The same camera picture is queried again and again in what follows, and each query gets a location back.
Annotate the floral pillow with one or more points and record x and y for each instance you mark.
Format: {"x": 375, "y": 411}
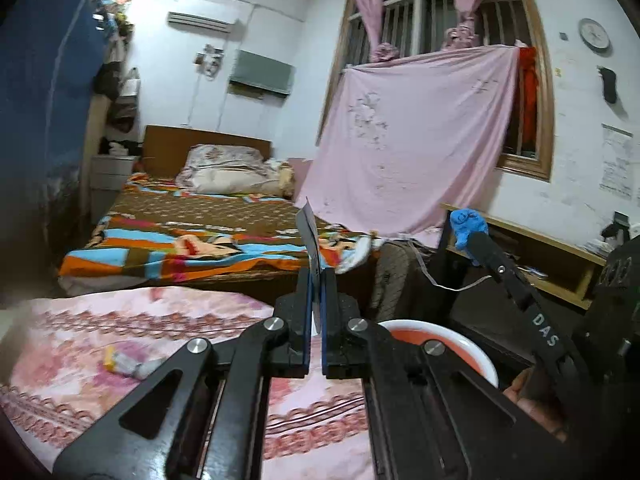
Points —
{"x": 220, "y": 157}

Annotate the black handbag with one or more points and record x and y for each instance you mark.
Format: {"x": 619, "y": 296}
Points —
{"x": 107, "y": 80}

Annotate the white paper wall sheet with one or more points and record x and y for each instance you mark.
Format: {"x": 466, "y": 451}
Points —
{"x": 617, "y": 160}

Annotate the person's right hand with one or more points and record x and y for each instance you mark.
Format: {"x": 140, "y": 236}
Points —
{"x": 537, "y": 412}

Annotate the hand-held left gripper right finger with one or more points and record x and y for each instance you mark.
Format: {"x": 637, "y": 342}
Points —
{"x": 326, "y": 330}

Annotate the wooden barred window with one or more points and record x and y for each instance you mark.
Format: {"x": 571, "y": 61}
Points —
{"x": 542, "y": 85}

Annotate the wooden bed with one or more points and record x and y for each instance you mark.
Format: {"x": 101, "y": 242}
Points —
{"x": 170, "y": 147}

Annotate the pink hanging sheet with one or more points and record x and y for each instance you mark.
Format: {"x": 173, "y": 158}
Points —
{"x": 410, "y": 135}

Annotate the stack of papers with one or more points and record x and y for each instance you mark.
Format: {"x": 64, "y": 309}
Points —
{"x": 597, "y": 249}

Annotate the checkered bag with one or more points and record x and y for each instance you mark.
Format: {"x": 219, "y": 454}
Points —
{"x": 395, "y": 275}

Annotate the white nightstand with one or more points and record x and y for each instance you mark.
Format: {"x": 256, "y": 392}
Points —
{"x": 112, "y": 180}

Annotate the black items on nightstand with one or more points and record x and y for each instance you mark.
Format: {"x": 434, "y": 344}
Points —
{"x": 120, "y": 147}

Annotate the white wall air conditioner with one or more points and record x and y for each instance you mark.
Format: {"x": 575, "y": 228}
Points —
{"x": 200, "y": 22}

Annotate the beige pillow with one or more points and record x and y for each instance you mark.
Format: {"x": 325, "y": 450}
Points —
{"x": 235, "y": 181}

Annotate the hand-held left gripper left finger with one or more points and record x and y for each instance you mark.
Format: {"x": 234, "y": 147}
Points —
{"x": 306, "y": 330}

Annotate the green cloth covered appliance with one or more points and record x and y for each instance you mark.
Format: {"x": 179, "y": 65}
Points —
{"x": 262, "y": 72}

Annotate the blue fabric wardrobe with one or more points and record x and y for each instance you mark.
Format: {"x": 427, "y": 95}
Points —
{"x": 45, "y": 85}

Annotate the orange basin with white rim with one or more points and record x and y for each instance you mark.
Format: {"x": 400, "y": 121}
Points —
{"x": 465, "y": 347}

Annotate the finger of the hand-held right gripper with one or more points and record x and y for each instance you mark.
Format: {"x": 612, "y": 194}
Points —
{"x": 505, "y": 265}

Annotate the wall socket with chargers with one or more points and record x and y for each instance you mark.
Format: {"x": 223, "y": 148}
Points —
{"x": 209, "y": 60}

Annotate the clutter atop cabinet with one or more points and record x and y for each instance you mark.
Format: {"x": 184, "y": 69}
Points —
{"x": 117, "y": 15}

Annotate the red hanging cloth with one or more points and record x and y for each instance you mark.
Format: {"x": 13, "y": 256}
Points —
{"x": 527, "y": 100}

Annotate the round wall clock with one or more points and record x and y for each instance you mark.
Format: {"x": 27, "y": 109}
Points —
{"x": 595, "y": 35}

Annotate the yellow patterned cloth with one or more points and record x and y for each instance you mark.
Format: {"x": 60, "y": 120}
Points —
{"x": 285, "y": 175}

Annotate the colourful patterned bed blanket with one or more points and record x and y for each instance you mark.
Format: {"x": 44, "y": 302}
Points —
{"x": 175, "y": 210}

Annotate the small yellow white tube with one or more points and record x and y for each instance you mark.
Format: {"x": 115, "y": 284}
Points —
{"x": 125, "y": 362}

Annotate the grey handbag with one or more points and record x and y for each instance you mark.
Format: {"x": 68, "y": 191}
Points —
{"x": 125, "y": 110}

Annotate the pink floral tablecloth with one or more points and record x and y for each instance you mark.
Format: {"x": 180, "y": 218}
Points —
{"x": 75, "y": 320}

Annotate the black hanging cloth item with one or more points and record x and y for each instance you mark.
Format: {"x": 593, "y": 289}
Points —
{"x": 608, "y": 85}

